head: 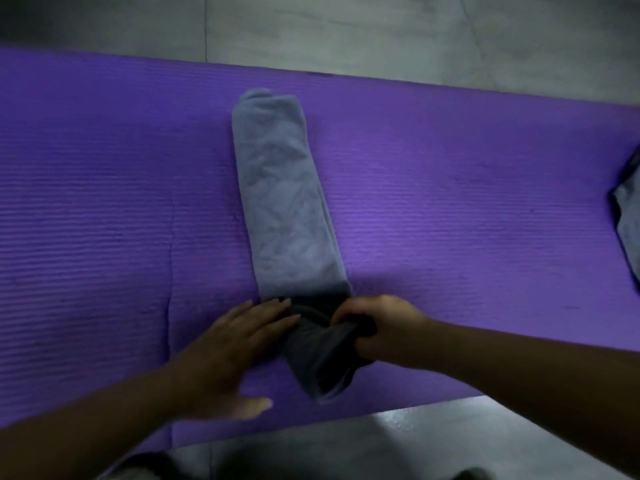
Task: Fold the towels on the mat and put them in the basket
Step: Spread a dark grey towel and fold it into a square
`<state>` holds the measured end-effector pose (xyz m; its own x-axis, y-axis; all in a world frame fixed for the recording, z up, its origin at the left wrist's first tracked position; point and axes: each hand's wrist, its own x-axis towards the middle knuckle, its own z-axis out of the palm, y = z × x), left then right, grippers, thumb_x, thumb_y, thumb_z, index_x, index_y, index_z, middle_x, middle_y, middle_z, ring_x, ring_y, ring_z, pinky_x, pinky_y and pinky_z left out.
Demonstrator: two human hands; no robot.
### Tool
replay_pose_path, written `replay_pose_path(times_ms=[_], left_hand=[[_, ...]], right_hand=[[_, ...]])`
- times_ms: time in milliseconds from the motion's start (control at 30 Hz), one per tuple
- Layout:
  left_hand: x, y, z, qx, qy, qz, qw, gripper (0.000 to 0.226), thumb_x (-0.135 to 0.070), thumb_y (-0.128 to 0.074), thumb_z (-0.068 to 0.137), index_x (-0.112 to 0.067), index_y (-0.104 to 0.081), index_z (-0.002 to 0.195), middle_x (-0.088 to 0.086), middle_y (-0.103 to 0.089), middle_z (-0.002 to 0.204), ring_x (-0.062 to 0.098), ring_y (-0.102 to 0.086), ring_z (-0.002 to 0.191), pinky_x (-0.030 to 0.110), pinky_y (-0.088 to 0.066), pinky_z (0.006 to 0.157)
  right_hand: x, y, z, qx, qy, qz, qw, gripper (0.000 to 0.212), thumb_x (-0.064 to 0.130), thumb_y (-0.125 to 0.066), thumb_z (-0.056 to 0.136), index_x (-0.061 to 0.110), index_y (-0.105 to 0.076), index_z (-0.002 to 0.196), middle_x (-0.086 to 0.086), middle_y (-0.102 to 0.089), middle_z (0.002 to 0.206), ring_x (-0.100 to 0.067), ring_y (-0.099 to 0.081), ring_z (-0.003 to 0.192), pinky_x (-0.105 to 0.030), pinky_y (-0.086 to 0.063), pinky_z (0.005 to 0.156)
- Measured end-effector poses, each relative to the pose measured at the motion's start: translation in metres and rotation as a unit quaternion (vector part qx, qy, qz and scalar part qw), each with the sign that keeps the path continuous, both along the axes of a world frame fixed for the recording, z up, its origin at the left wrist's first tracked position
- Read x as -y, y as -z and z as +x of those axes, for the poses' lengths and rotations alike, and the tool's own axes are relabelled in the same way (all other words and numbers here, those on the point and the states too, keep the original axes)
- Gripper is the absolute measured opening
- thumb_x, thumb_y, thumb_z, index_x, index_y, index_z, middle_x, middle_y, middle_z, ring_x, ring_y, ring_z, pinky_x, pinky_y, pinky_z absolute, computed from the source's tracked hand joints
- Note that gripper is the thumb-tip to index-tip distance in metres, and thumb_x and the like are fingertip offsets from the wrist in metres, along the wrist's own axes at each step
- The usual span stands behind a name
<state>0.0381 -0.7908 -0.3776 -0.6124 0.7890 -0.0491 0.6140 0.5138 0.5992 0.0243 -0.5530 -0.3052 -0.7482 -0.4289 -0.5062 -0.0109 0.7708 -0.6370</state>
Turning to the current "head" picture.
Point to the person's right forearm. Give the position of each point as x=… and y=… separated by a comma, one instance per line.
x=540, y=379

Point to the dark grey tagged towel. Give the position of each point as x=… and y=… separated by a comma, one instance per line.
x=285, y=194

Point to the person's left forearm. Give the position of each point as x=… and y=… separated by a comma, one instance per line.
x=85, y=434

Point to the person's right hand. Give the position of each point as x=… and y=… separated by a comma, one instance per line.
x=395, y=329

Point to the person's dark trouser leg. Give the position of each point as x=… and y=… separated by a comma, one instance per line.
x=145, y=468

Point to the person's left hand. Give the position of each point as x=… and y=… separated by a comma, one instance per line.
x=225, y=359

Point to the purple yoga mat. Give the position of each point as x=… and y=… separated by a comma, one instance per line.
x=475, y=194

